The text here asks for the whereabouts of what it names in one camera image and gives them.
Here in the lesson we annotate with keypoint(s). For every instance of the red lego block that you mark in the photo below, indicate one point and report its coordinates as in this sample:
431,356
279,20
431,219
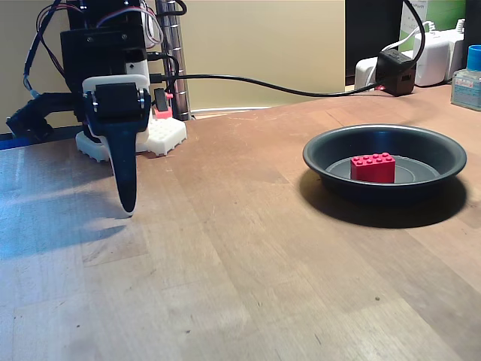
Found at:
374,171

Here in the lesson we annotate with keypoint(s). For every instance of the red black clamp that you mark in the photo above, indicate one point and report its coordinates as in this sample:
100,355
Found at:
162,107

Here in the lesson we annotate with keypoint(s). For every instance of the metal pole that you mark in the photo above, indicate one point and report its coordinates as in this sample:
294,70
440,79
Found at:
174,37

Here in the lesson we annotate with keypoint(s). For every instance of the blue flat object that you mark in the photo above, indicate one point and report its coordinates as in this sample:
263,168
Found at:
13,143

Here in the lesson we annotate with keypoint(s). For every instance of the white power strip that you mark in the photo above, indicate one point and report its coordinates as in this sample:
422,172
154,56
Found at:
365,73

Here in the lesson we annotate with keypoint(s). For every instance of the black cube power adapter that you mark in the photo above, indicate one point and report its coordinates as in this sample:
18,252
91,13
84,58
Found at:
394,75

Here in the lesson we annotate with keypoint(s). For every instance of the dark round metal pan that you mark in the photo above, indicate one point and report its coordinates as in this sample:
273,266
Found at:
432,158

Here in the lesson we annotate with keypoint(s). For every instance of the large white charger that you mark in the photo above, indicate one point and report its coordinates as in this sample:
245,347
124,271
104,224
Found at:
434,60

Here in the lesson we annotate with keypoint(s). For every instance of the green white box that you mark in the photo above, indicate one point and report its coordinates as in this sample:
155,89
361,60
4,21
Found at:
439,11

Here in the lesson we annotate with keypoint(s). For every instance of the slim white plug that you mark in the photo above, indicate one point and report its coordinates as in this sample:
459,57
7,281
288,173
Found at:
457,52

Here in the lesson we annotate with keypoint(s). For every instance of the clear bottle blue cap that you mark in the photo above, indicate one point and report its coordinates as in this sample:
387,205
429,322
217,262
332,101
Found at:
467,88

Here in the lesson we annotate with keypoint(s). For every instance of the black camera mount with board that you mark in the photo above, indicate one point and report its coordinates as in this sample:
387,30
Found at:
30,113

